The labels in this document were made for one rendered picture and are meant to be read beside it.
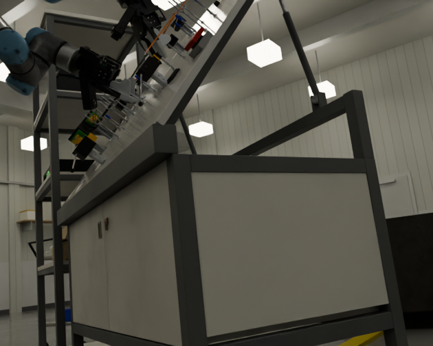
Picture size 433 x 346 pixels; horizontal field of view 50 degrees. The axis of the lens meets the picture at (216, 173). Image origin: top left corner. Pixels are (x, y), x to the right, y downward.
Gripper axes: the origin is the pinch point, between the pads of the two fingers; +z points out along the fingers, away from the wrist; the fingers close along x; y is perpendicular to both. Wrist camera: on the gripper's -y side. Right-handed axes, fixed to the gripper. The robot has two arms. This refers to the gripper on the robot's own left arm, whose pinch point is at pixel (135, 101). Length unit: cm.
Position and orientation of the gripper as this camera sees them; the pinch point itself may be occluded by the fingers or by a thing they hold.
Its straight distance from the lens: 135.9
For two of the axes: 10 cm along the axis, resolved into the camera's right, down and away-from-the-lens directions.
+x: 2.2, -3.0, 9.3
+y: 4.3, -8.3, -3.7
